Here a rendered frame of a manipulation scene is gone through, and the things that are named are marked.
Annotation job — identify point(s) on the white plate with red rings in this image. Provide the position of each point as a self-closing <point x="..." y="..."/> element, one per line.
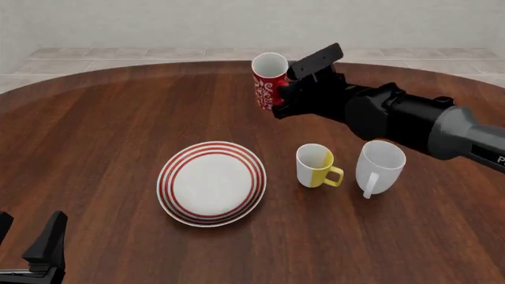
<point x="213" y="183"/>

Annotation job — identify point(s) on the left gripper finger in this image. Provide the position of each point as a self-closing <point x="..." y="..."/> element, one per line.
<point x="49" y="239"/>
<point x="4" y="226"/>

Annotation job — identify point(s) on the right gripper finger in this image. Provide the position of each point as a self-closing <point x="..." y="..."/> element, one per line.
<point x="286" y="110"/>
<point x="285" y="91"/>

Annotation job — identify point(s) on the red patterned mug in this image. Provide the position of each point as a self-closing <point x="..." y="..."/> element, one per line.
<point x="266" y="85"/>

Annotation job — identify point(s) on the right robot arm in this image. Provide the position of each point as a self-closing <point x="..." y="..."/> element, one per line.
<point x="418" y="121"/>

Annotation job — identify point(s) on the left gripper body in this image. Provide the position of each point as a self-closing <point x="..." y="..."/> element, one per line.
<point x="27" y="275"/>

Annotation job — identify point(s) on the white and yellow mug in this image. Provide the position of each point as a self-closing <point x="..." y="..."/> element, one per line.
<point x="309" y="168"/>

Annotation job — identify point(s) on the flat black plate on stalk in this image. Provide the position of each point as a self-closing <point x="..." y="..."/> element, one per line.
<point x="315" y="60"/>

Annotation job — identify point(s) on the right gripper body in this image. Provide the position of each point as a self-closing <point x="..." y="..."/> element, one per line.
<point x="319" y="94"/>

